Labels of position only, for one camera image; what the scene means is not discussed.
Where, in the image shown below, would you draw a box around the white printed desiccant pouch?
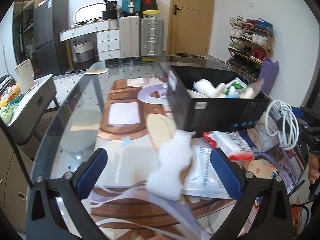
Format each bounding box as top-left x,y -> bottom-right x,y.
182,145 -> 231,199

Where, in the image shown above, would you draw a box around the white plush toy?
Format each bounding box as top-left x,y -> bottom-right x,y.
193,79 -> 225,98

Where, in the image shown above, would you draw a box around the black cardboard box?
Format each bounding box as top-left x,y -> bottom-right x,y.
167,65 -> 270,137

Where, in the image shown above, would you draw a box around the wooden door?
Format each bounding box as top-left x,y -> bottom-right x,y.
168,0 -> 215,56

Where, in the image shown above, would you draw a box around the silver suitcase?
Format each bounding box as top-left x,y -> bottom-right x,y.
140,17 -> 164,56

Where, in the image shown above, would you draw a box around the white charging cable bundle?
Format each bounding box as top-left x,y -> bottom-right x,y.
265,100 -> 299,151

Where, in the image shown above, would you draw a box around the green white packet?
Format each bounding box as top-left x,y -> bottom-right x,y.
223,77 -> 247,95

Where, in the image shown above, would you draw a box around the oval mirror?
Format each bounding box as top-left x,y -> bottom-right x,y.
73,2 -> 106,23

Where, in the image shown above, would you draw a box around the black refrigerator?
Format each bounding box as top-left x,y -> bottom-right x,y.
33,0 -> 69,76

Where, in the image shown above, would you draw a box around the red white zip bag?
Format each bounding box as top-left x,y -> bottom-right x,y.
203,131 -> 254,161

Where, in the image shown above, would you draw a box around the grey side cabinet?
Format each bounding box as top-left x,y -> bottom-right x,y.
1,74 -> 56,145

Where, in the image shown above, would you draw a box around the purple paper bag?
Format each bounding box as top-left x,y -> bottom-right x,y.
258,57 -> 279,95

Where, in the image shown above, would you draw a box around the white foam piece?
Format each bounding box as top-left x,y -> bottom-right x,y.
145,129 -> 193,201

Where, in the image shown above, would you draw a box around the white suitcase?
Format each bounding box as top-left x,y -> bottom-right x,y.
119,16 -> 140,57

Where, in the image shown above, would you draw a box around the stacked shoe boxes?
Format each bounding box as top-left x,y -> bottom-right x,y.
141,0 -> 160,18

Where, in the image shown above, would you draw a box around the black wardrobe cabinet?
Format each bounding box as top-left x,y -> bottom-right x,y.
12,0 -> 44,64

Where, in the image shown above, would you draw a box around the person's right hand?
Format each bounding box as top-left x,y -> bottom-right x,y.
308,154 -> 319,184

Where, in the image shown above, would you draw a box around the woven laundry basket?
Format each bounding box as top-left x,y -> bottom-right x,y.
74,40 -> 96,70

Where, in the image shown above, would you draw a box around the black bag on desk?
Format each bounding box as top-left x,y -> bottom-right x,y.
102,0 -> 117,20

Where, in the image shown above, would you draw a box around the white drawer desk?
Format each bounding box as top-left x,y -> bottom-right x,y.
59,19 -> 120,61

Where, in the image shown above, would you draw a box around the wooden shoe rack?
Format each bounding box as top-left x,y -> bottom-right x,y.
228,16 -> 274,79

